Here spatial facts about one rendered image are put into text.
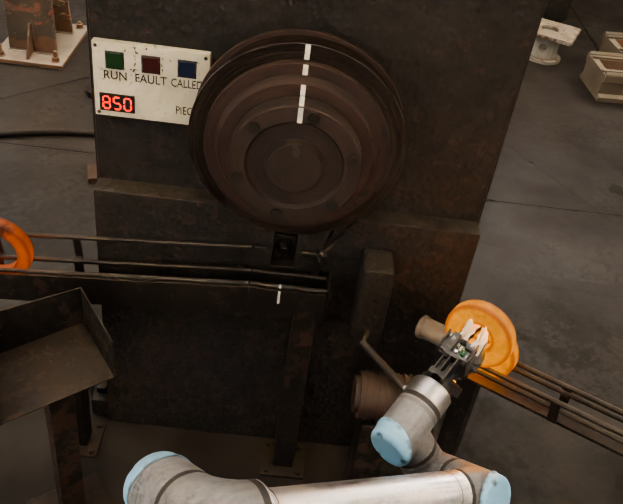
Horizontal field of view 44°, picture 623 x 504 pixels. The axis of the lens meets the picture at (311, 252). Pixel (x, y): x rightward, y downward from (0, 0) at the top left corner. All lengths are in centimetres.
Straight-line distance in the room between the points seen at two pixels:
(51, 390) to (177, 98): 71
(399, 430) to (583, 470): 127
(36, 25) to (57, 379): 301
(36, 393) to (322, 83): 93
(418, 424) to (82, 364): 80
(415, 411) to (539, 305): 175
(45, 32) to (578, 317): 311
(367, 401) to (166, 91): 89
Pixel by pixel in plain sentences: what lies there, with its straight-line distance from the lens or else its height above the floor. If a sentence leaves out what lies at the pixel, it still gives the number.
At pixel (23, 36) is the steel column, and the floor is 11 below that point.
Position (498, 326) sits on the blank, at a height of 88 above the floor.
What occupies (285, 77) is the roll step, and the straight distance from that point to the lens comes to 159.
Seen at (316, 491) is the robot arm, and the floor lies 93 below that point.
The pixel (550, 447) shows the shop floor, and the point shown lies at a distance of 273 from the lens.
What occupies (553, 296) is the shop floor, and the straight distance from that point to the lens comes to 331.
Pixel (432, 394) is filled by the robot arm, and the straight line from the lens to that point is 157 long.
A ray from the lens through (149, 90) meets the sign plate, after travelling 183.
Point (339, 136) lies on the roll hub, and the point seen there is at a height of 120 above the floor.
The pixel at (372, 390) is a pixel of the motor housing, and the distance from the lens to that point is 198.
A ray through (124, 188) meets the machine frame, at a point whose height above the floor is 87.
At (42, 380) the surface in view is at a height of 60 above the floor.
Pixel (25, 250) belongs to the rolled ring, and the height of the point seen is 72.
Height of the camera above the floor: 197
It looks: 38 degrees down
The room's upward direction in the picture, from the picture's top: 8 degrees clockwise
